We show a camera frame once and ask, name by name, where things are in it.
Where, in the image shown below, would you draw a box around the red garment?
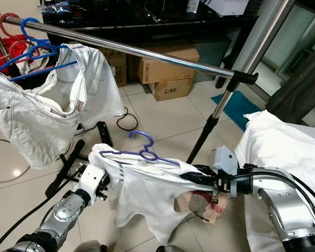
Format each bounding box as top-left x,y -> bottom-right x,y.
0,36 -> 29,69

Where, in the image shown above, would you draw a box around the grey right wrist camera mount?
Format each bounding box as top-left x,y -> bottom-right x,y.
213,146 -> 239,176

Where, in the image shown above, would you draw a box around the red plastic hanger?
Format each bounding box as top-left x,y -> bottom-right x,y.
0,13 -> 53,79

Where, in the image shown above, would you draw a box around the clear plastic bag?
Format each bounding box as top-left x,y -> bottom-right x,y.
45,0 -> 74,15

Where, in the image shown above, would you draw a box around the white cotton shirt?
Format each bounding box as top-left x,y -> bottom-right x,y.
234,110 -> 315,252

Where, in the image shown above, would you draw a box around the large plain cardboard box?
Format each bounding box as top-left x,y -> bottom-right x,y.
136,45 -> 200,85

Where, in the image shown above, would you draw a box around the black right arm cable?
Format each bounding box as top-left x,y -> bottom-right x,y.
223,171 -> 315,216

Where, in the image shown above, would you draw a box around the small labelled cardboard box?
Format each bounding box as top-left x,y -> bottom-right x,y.
105,48 -> 125,87

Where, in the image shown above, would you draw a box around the blue plastic hanger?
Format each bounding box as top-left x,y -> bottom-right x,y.
0,17 -> 78,82

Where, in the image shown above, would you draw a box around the teal floor mat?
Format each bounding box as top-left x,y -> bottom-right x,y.
212,90 -> 266,132

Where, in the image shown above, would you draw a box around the purple plastic hanger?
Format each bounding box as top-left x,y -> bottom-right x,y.
100,130 -> 181,166

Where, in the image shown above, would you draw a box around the white carton box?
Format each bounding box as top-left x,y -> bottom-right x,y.
202,0 -> 250,16

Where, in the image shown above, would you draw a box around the cardboard box printed C/NO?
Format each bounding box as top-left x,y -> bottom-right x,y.
150,78 -> 194,102

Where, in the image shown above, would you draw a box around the black desk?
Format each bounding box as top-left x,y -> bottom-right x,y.
39,0 -> 258,87

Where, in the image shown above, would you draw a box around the white denim shorts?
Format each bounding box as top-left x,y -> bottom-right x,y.
0,43 -> 125,170

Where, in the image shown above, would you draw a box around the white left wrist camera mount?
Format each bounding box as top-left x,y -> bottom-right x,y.
76,164 -> 106,197

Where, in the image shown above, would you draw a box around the glass sliding door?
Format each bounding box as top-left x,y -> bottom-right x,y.
218,0 -> 315,98

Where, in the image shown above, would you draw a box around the dark grey curtain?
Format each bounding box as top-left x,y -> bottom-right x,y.
265,42 -> 315,113

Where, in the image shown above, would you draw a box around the black looped floor cable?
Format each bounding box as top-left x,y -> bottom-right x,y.
115,108 -> 140,132

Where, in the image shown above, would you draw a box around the grey robot left foot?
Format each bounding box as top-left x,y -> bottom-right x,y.
73,240 -> 100,252

